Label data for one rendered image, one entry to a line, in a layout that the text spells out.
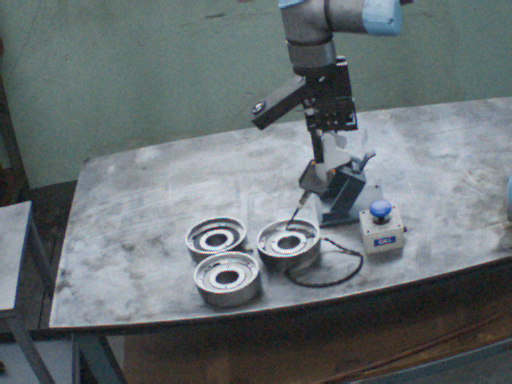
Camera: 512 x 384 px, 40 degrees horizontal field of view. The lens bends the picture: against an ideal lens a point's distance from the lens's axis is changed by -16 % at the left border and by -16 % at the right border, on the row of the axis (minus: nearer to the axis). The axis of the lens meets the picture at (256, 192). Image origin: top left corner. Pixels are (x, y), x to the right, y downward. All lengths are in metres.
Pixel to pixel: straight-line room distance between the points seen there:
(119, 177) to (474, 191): 0.76
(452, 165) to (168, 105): 1.66
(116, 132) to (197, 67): 0.41
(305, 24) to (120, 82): 1.88
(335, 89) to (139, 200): 0.54
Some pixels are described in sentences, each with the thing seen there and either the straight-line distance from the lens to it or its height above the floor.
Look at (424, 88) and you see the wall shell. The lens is 3.10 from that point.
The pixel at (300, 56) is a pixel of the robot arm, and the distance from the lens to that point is 1.22.
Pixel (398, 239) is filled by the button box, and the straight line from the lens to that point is 1.36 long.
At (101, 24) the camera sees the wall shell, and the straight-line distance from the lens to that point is 2.92.
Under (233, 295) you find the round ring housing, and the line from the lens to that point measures 1.29.
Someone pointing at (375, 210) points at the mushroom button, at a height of 0.87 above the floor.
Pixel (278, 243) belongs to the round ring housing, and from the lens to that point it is 1.39.
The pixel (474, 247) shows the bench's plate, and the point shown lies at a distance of 1.36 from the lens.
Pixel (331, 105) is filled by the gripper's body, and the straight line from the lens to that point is 1.25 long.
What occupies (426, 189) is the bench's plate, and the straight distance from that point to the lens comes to 1.52.
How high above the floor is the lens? 1.64
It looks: 32 degrees down
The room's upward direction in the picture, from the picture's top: 11 degrees counter-clockwise
